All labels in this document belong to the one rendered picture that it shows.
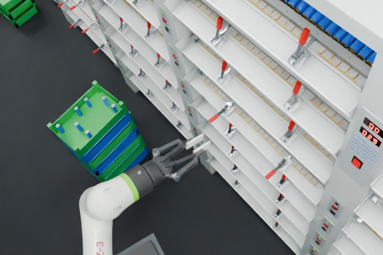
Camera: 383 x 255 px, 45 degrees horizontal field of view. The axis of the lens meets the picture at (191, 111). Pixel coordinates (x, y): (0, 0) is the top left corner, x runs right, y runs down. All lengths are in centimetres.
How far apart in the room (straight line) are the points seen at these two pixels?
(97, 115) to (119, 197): 90
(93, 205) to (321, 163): 63
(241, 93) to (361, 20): 69
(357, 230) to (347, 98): 59
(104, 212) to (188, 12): 60
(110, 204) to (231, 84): 49
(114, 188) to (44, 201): 135
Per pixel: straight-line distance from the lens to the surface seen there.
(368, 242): 142
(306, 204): 162
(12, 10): 338
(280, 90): 114
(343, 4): 74
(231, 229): 236
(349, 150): 100
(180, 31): 141
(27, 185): 273
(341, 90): 93
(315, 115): 111
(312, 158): 127
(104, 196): 131
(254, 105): 133
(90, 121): 217
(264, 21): 101
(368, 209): 125
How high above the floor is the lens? 229
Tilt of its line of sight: 61 degrees down
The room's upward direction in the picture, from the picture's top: 15 degrees counter-clockwise
